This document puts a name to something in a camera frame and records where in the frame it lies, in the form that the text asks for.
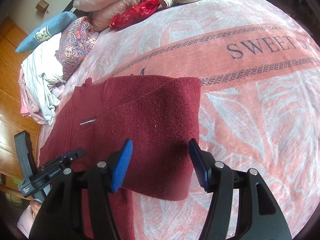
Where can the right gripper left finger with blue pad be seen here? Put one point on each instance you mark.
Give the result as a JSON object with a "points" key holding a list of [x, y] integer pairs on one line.
{"points": [[60, 216]]}

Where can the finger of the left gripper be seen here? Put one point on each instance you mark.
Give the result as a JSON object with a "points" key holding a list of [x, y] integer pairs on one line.
{"points": [[62, 156], [72, 156]]}

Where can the dark red knit sweater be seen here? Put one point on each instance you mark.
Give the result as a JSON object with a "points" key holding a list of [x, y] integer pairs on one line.
{"points": [[158, 114]]}

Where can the pink jacket left forearm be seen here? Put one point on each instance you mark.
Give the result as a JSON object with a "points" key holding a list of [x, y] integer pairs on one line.
{"points": [[26, 221]]}

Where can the pink garment on pile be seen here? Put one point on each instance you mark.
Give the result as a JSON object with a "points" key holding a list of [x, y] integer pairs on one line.
{"points": [[34, 98]]}

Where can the paisley patterned pillow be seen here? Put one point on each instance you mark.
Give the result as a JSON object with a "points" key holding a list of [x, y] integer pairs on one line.
{"points": [[76, 42]]}

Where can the blue pillow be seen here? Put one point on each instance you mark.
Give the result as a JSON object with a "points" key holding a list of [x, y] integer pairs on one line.
{"points": [[47, 30]]}

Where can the pink patterned bed blanket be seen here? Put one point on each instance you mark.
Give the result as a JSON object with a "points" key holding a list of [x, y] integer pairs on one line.
{"points": [[259, 103]]}

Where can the red shiny fabric bag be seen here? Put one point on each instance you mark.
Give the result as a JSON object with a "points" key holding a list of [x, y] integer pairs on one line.
{"points": [[134, 15]]}

